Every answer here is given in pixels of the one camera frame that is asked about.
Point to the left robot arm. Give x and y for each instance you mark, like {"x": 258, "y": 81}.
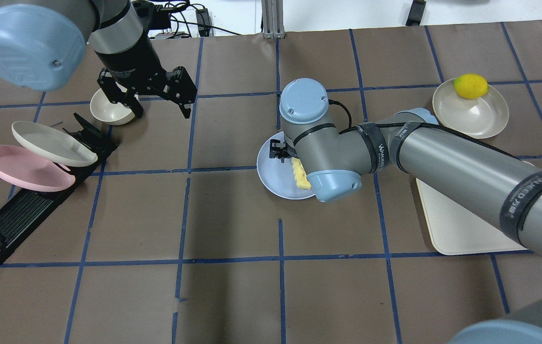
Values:
{"x": 42, "y": 43}

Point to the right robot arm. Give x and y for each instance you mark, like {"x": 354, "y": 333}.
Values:
{"x": 494, "y": 185}

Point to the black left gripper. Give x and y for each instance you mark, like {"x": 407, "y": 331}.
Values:
{"x": 130, "y": 58}

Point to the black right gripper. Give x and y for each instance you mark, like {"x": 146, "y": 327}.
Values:
{"x": 279, "y": 149}

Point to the aluminium frame post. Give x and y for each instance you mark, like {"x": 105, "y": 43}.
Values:
{"x": 272, "y": 19}

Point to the blue plate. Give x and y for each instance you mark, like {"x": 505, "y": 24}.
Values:
{"x": 277, "y": 176}

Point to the yellow lemon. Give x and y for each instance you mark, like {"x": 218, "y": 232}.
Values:
{"x": 470, "y": 86}

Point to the cream round plate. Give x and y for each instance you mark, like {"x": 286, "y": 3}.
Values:
{"x": 480, "y": 118}

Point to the cream bowl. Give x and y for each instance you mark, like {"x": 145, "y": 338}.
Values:
{"x": 113, "y": 114}

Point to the cream plate in rack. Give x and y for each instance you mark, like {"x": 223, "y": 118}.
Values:
{"x": 52, "y": 144}

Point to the white rectangular tray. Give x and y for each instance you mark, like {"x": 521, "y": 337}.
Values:
{"x": 453, "y": 230}

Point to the black power adapter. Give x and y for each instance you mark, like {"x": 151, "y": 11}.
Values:
{"x": 204, "y": 23}

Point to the pink plate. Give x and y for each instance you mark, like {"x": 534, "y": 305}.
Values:
{"x": 24, "y": 169}

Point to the black dish rack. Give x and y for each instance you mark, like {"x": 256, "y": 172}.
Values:
{"x": 27, "y": 209}

